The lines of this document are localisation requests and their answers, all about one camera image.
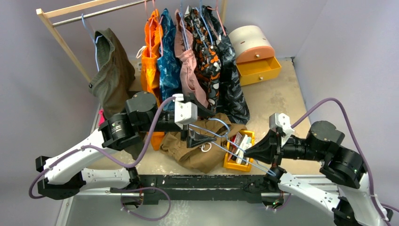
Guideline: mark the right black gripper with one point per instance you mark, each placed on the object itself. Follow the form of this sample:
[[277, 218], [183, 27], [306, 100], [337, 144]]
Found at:
[[278, 149]]

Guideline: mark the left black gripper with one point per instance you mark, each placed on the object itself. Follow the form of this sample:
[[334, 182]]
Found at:
[[194, 138]]

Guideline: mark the tan brown shorts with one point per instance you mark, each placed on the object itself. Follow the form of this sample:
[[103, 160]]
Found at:
[[205, 157]]

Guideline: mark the light blue wire hanger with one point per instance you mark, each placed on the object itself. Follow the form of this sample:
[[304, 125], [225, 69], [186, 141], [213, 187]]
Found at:
[[256, 165]]

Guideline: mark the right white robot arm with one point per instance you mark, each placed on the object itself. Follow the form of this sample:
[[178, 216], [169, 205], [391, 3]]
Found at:
[[342, 166]]

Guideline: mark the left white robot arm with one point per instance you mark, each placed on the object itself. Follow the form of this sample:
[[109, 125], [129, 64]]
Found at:
[[67, 174]]

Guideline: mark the dark grey patterned shorts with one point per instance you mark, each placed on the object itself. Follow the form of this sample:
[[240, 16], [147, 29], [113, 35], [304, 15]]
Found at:
[[231, 100]]

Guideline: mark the orange black patterned shorts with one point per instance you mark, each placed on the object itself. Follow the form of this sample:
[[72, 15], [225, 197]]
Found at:
[[208, 67]]

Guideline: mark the blue patterned shorts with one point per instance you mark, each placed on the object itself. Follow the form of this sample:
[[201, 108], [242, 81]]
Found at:
[[168, 64]]

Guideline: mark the pink shorts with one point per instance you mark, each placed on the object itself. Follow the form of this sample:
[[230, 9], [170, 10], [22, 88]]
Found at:
[[183, 51]]

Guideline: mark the olive green shorts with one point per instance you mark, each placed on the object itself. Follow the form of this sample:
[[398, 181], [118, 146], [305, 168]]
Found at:
[[111, 85]]

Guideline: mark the yellow bin with items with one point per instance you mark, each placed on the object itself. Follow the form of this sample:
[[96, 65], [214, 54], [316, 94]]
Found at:
[[234, 159]]

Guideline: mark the cream orange drawer box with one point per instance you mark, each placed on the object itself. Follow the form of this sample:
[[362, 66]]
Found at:
[[255, 57]]

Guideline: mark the pink clip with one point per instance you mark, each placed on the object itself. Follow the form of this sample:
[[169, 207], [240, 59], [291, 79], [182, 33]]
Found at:
[[101, 117]]

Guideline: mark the wooden clothes rack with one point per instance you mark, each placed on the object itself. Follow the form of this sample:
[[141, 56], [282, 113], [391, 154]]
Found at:
[[46, 16]]

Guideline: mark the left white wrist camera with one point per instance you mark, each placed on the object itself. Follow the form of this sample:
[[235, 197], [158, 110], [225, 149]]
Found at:
[[186, 112]]

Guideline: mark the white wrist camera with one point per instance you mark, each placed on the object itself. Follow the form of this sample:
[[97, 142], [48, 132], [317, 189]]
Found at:
[[186, 112], [281, 122]]

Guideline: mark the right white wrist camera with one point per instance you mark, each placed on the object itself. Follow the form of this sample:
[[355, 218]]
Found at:
[[281, 122]]

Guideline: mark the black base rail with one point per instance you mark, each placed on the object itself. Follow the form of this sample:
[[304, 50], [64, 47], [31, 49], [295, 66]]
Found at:
[[252, 189]]

